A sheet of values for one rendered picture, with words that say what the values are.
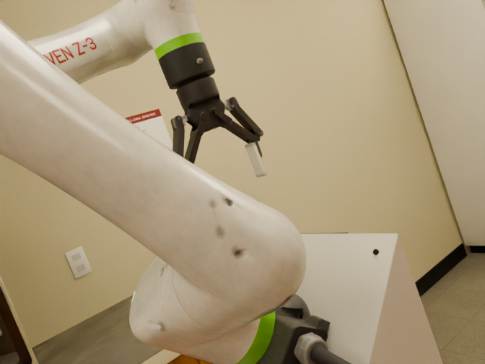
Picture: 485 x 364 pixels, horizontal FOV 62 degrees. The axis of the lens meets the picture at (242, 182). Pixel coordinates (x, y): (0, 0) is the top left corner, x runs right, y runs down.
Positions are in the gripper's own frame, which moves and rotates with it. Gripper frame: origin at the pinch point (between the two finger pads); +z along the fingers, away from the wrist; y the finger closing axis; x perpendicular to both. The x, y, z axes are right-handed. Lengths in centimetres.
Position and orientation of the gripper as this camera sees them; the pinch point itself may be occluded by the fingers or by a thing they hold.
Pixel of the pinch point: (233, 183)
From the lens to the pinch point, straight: 77.5
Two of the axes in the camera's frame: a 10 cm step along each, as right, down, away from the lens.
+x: 5.2, -0.8, -8.5
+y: -7.7, 3.8, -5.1
